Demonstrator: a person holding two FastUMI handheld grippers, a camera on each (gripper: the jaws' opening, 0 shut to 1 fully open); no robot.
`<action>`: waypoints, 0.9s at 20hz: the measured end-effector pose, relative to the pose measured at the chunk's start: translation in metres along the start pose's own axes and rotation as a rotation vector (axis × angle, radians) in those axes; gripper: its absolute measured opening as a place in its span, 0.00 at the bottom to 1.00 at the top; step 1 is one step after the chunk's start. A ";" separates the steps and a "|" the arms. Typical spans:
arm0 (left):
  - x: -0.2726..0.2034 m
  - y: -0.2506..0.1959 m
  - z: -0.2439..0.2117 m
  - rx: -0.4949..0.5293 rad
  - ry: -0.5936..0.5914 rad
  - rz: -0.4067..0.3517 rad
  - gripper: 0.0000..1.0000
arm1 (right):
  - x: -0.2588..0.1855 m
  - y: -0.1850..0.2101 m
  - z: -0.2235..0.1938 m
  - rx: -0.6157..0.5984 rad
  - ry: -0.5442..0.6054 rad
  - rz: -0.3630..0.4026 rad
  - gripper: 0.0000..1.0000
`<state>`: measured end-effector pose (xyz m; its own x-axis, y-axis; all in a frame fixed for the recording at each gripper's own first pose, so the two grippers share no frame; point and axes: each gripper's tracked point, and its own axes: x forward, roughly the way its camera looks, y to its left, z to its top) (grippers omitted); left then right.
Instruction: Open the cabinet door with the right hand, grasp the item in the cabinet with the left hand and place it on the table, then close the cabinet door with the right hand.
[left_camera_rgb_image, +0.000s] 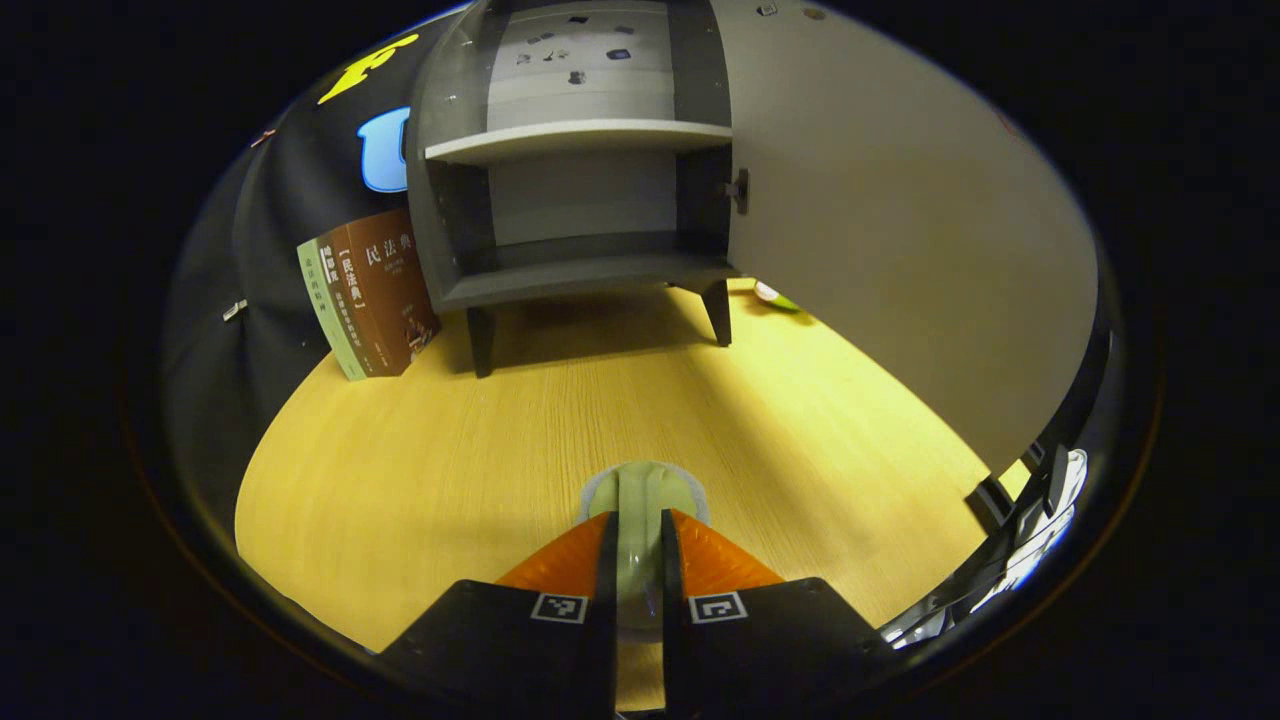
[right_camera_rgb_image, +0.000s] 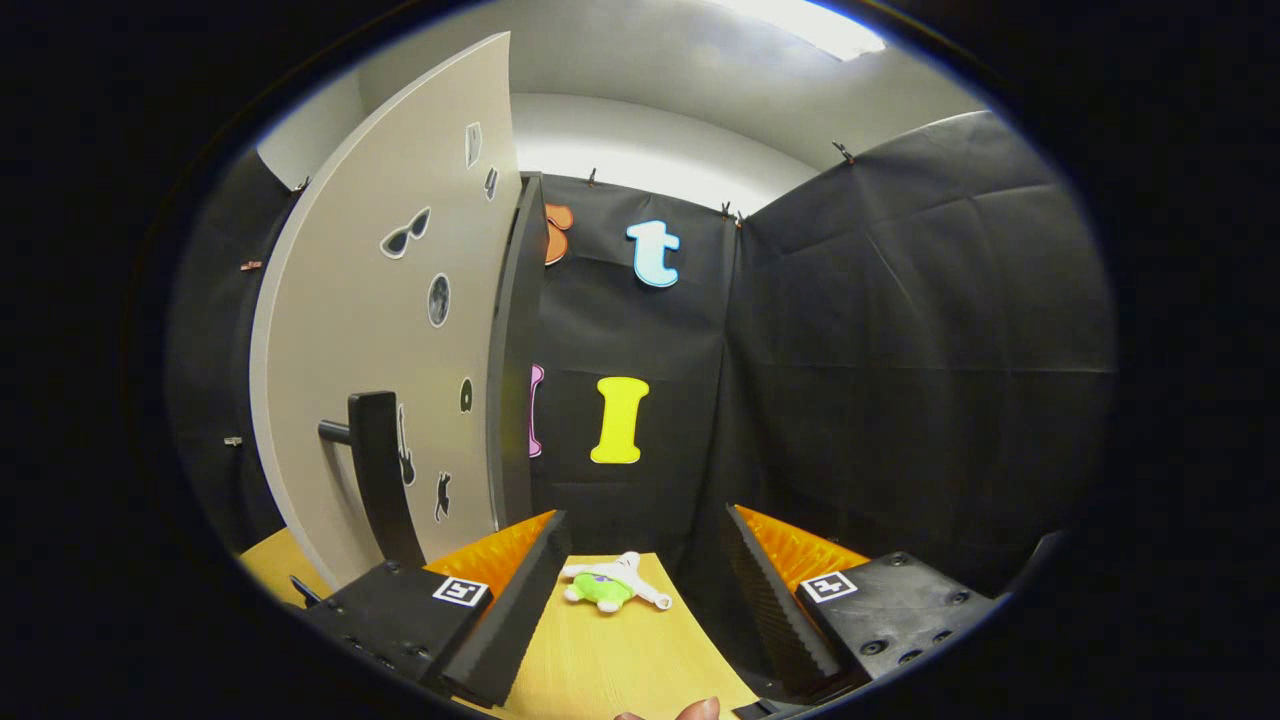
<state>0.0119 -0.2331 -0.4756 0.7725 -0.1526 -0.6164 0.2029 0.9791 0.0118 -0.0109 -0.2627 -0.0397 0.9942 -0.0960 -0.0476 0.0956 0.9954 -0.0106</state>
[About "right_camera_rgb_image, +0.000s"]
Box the beige cabinet door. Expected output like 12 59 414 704
248 30 523 591

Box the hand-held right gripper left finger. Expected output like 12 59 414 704
300 510 573 709

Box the green and white plush toy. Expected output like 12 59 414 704
561 551 674 614

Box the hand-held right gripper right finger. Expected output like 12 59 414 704
725 503 1001 701

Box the black cabinet door handle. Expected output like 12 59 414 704
317 391 428 571

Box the black backdrop cloth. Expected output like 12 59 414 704
165 110 1119 601

